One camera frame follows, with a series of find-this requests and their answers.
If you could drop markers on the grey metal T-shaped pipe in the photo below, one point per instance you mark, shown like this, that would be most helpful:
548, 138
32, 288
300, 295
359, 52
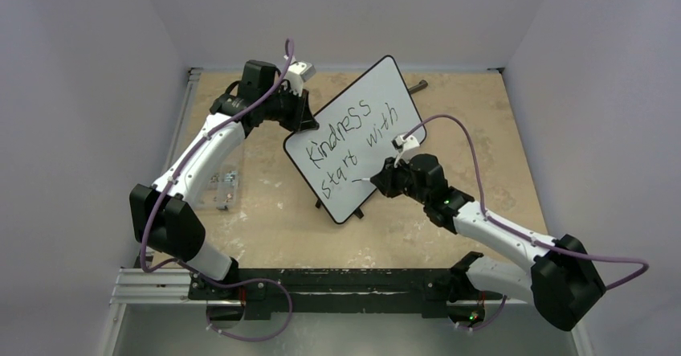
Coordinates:
421, 85

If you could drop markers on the white whiteboard black frame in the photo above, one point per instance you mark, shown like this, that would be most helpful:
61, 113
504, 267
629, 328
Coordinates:
355, 136

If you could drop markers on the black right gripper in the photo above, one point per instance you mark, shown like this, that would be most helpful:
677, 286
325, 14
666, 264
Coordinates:
397, 178

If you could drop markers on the clear box of screws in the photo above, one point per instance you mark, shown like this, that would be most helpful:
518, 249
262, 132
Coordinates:
222, 190

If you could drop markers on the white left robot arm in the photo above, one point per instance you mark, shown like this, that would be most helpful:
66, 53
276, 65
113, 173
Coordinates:
163, 213

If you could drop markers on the black wire easel stand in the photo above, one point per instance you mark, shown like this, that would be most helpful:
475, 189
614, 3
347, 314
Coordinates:
358, 212

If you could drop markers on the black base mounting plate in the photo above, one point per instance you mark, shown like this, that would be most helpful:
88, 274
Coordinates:
427, 292

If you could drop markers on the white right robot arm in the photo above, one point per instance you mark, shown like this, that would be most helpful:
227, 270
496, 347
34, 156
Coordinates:
553, 275

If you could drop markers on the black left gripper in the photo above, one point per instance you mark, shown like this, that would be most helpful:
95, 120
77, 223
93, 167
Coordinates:
302, 120

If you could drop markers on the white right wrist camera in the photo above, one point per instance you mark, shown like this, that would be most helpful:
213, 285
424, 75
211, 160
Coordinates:
406, 148

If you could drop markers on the aluminium extrusion rail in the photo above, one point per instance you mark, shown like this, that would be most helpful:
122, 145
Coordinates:
162, 287

